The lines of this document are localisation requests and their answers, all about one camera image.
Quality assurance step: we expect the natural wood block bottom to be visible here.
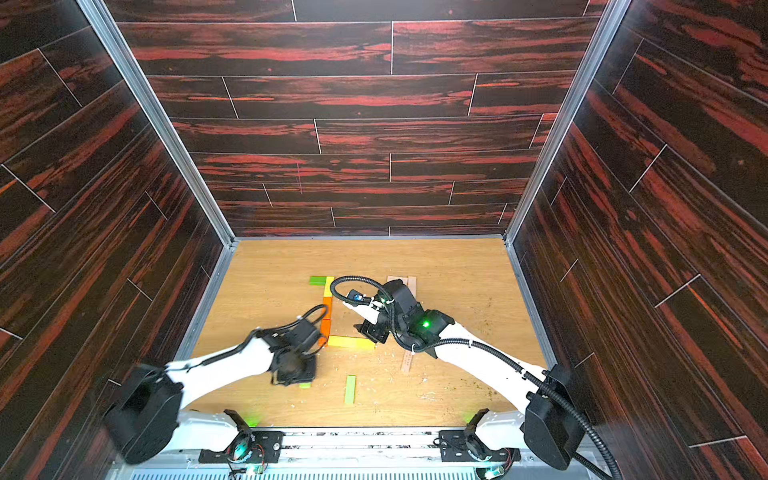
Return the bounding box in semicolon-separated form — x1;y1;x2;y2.
401;352;414;373

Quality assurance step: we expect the natural wood block long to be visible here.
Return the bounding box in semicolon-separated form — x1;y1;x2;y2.
407;276;417;297

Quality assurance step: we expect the yellow block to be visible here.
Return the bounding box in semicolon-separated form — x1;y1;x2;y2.
327;335;375;351

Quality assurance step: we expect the dark orange block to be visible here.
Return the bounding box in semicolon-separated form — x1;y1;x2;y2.
322;297;333;321

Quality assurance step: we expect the yellow-green block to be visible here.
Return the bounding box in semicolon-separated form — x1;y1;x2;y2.
323;276;335;298

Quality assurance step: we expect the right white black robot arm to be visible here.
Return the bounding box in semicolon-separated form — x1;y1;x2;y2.
329;275;622;479

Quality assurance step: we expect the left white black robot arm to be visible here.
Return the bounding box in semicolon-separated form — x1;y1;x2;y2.
104;304;329;465

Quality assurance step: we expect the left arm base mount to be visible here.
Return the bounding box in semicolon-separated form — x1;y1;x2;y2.
198;430;284;465

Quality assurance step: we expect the front aluminium rail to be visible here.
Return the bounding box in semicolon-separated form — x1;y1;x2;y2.
106;427;597;479

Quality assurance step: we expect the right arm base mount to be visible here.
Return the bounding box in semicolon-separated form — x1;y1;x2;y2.
433;428;527;463

